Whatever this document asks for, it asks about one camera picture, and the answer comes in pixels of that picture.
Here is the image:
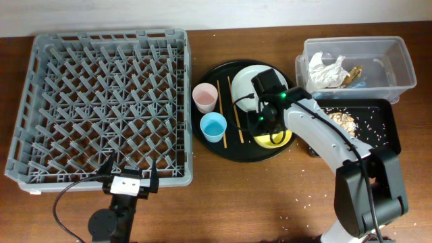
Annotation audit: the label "food scraps with rice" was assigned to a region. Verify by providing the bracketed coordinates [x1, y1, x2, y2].
[319, 107, 389, 146]

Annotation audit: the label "round black serving tray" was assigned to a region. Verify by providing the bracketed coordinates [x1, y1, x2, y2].
[192, 60, 296, 163]

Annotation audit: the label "yellow plastic bowl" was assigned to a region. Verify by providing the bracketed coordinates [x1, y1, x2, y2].
[254, 130, 293, 149]

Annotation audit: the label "right wooden chopstick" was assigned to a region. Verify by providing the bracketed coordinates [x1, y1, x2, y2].
[227, 76, 244, 144]

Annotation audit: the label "blue plastic cup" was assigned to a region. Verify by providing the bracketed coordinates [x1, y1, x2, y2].
[200, 112, 227, 143]

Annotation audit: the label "clear plastic waste bin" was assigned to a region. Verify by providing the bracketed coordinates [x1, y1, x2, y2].
[296, 36, 417, 104]

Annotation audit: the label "white paper napkin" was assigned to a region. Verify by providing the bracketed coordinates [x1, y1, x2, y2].
[306, 52, 350, 92]

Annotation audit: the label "grey round plate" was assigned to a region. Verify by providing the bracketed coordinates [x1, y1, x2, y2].
[232, 65, 271, 112]

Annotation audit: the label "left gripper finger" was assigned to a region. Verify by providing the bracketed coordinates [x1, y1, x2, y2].
[149, 158, 159, 194]
[97, 153, 115, 176]

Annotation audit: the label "pink plastic cup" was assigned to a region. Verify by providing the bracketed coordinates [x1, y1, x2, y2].
[192, 83, 218, 113]

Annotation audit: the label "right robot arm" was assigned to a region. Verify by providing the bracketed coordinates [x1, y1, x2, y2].
[249, 87, 408, 242]

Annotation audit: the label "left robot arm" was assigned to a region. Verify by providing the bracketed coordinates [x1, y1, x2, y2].
[88, 153, 159, 242]

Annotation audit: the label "grey plastic dishwasher rack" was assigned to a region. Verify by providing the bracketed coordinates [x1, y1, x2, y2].
[5, 29, 193, 194]

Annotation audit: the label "black rectangular tray bin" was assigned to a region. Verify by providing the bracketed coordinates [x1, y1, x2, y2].
[317, 99, 401, 155]

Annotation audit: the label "left wooden chopstick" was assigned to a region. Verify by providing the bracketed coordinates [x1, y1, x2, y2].
[217, 80, 227, 149]

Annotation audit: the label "wooden chopstick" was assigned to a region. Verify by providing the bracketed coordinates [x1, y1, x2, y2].
[227, 76, 244, 144]
[217, 80, 227, 149]

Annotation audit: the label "brown snack wrapper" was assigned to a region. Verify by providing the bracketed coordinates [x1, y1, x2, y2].
[339, 65, 363, 88]

